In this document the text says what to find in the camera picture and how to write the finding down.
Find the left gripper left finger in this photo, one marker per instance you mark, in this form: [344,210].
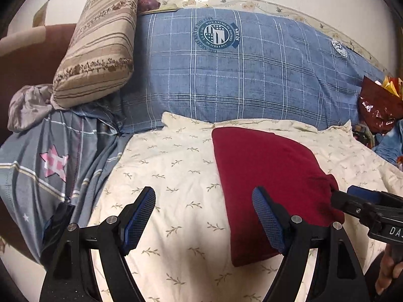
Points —
[67,247]

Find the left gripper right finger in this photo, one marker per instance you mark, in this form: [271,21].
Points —
[337,274]

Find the red knit garment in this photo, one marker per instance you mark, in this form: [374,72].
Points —
[286,169]

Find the person's right hand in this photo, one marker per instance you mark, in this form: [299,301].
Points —
[389,270]

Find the blue denim garment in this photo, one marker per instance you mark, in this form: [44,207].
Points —
[389,147]

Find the dark red plastic bag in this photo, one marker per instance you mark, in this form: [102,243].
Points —
[378,108]

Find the cream leaf-print quilt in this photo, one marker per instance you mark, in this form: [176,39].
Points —
[184,252]

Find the grey star-print bedsheet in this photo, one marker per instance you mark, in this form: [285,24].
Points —
[65,158]

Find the grey crumpled cloth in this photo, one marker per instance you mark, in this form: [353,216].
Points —
[29,106]

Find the blue plaid pillow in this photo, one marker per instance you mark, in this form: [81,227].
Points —
[217,65]

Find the brown padded headboard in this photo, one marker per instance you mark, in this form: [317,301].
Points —
[30,57]

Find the beige striped floral pillow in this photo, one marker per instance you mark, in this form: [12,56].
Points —
[99,58]

